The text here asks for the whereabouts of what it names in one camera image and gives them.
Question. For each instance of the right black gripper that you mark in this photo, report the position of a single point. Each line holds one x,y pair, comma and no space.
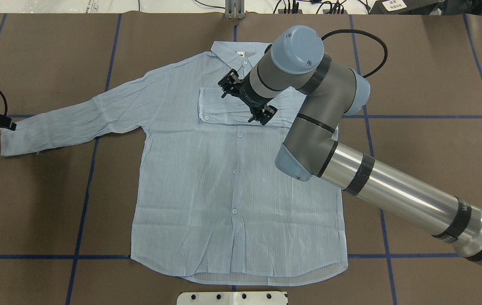
248,95

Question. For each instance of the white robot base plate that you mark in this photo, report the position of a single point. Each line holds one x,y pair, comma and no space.
234,298

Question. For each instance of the aluminium frame post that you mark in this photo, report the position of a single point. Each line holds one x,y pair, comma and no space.
235,9

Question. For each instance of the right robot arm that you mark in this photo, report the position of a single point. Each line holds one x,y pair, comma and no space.
331,92

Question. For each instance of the light blue button-up shirt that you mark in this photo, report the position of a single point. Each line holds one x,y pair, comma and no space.
212,207

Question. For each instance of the black device with label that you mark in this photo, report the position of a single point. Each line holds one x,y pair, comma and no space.
404,7

